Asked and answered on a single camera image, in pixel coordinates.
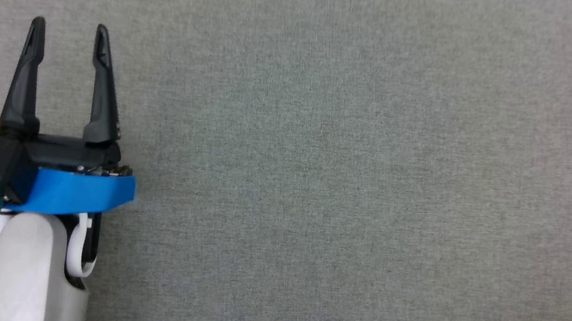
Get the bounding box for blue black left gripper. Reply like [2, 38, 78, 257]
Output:
[0, 13, 157, 227]

